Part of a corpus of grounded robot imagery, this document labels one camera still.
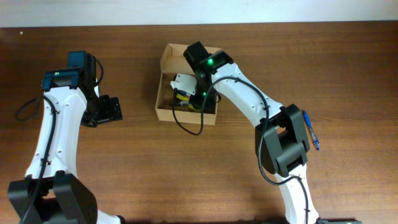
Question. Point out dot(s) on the blue pen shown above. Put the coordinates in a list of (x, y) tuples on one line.
[(314, 138)]

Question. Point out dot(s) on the cardboard box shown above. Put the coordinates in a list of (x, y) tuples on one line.
[(173, 62)]

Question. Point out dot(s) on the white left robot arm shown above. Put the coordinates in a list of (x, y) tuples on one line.
[(51, 191)]

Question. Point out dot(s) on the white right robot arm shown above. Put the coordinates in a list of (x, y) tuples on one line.
[(280, 134)]

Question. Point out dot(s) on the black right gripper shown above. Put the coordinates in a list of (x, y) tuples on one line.
[(197, 101)]

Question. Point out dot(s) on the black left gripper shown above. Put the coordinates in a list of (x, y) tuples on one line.
[(112, 110)]

